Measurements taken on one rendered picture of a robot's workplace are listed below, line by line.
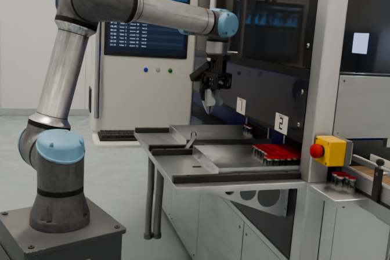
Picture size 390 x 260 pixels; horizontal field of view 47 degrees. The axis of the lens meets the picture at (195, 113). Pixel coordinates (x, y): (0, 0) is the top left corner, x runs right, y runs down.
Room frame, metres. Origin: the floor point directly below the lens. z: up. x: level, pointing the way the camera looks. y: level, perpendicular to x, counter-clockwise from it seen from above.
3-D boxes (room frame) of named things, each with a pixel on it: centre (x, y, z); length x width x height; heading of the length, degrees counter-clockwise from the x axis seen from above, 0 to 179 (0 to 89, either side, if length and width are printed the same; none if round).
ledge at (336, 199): (1.21, -0.43, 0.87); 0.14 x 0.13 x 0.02; 108
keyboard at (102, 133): (2.01, 0.24, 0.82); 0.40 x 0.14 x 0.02; 107
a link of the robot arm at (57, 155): (1.10, 0.34, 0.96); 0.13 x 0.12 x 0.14; 37
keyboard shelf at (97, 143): (2.04, 0.25, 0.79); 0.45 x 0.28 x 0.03; 107
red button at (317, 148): (1.20, -0.35, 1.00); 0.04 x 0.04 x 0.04; 18
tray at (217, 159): (1.41, -0.20, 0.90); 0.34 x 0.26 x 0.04; 108
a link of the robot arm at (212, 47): (1.56, -0.06, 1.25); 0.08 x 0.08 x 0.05
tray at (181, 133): (1.74, -0.10, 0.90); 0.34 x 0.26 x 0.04; 108
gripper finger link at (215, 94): (1.56, -0.07, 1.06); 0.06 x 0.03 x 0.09; 43
